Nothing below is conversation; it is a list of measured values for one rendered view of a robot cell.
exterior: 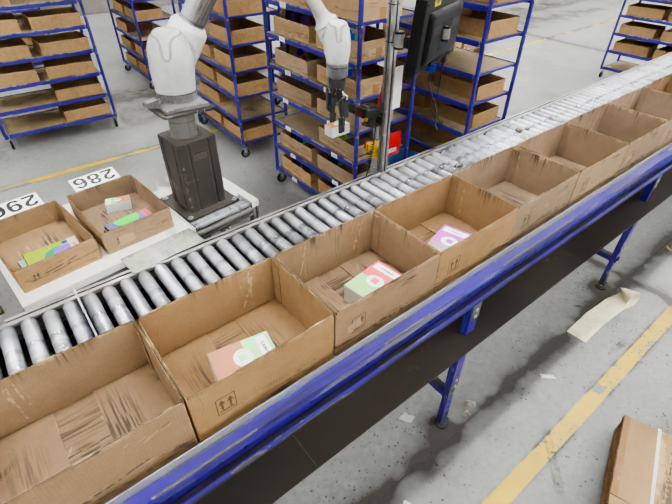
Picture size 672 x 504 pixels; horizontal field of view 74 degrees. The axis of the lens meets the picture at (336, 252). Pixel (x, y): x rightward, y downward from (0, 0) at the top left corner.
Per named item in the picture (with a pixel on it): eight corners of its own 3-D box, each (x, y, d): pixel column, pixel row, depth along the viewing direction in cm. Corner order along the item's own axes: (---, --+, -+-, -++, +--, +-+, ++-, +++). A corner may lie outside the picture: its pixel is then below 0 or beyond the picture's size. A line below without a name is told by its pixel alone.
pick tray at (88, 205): (136, 192, 213) (130, 173, 207) (175, 226, 191) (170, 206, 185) (73, 215, 198) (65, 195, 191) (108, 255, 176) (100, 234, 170)
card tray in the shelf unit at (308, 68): (274, 62, 312) (273, 47, 306) (311, 55, 326) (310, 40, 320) (307, 78, 287) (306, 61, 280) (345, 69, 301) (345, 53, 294)
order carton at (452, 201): (444, 211, 178) (451, 173, 167) (507, 247, 160) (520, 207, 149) (370, 249, 159) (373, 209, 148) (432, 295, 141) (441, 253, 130)
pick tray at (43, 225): (64, 218, 195) (55, 199, 189) (103, 257, 175) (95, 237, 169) (-9, 247, 179) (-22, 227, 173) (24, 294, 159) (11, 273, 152)
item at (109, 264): (194, 162, 243) (193, 157, 241) (259, 204, 211) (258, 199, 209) (-19, 240, 188) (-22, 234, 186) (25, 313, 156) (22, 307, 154)
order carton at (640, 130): (595, 134, 236) (607, 102, 225) (653, 154, 218) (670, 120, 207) (553, 155, 217) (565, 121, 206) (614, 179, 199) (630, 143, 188)
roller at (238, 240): (239, 238, 193) (238, 229, 190) (310, 307, 162) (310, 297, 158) (229, 242, 191) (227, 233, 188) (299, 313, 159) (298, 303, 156)
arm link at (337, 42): (352, 65, 180) (348, 56, 190) (353, 23, 170) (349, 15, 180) (325, 66, 179) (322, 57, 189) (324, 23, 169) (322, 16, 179)
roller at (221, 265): (211, 250, 187) (209, 240, 184) (280, 323, 155) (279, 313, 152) (200, 254, 184) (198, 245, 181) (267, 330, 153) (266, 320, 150)
